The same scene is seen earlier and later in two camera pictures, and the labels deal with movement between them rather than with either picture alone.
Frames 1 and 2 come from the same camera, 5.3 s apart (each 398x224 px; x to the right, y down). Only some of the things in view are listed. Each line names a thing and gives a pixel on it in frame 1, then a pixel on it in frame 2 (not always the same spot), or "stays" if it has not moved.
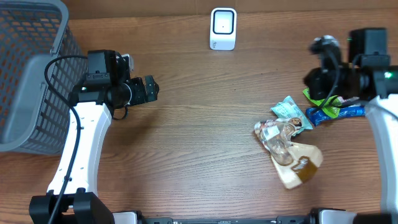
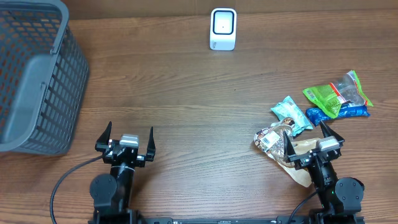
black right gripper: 310,79 -> 301,159
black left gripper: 140,96 -> 102,144
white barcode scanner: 222,28 stays
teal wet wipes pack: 287,109 stays
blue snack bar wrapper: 316,114 stays
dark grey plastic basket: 35,118 stays
